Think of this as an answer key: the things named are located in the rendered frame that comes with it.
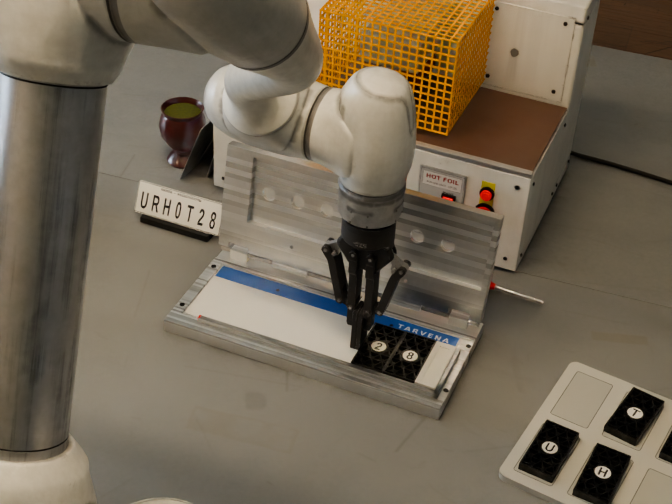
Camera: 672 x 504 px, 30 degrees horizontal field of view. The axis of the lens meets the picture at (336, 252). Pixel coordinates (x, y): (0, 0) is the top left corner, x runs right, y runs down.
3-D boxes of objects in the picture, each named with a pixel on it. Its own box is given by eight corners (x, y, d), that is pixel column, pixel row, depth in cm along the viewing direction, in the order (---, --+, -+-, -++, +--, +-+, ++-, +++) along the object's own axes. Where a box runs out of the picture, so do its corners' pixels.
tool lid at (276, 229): (227, 143, 193) (232, 140, 194) (217, 252, 201) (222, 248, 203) (501, 219, 181) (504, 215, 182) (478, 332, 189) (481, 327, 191)
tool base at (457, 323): (164, 330, 190) (163, 312, 188) (225, 255, 205) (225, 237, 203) (438, 420, 178) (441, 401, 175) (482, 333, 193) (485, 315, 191)
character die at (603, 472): (571, 495, 166) (573, 489, 166) (595, 448, 173) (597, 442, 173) (607, 509, 165) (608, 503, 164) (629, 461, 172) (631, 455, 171)
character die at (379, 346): (350, 367, 182) (350, 361, 181) (374, 327, 189) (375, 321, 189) (381, 377, 181) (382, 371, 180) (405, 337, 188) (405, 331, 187)
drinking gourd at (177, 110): (203, 145, 231) (202, 93, 224) (210, 170, 225) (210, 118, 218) (157, 149, 229) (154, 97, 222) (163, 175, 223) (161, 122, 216)
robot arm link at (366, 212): (392, 205, 163) (388, 241, 167) (416, 170, 170) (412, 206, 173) (327, 187, 166) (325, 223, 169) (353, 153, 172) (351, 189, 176)
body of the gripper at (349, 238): (330, 219, 170) (327, 272, 175) (388, 236, 167) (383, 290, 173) (351, 191, 175) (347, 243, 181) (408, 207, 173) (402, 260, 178)
